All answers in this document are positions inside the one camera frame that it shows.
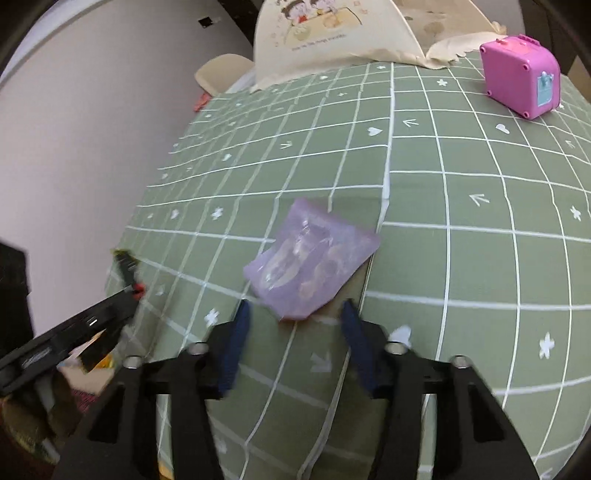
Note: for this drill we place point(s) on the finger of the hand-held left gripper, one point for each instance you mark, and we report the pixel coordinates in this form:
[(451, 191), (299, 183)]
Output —
[(99, 348), (101, 316)]

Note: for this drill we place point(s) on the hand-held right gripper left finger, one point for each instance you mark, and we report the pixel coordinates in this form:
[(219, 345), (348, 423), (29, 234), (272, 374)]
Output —
[(238, 341)]

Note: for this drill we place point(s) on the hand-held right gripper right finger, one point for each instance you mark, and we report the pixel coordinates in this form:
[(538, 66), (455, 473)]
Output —
[(358, 341)]

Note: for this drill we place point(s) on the purple translucent packet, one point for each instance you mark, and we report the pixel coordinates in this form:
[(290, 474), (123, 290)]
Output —
[(309, 258)]

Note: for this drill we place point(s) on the green checkered tablecloth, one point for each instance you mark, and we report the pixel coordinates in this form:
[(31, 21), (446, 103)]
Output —
[(461, 258)]

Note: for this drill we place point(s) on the pink bag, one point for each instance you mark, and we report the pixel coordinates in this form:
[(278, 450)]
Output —
[(202, 101)]

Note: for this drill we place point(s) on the beige dining chair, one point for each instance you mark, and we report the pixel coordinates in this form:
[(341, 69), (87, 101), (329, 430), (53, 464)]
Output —
[(221, 69)]

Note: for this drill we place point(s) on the cream mesh food cover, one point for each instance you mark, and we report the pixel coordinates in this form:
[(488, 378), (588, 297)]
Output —
[(323, 50)]

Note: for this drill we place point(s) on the pink toy case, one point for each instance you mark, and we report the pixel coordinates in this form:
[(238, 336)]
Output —
[(512, 74)]

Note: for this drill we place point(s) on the black wall switch panel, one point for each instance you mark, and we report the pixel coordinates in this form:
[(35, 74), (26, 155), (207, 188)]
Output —
[(206, 21)]

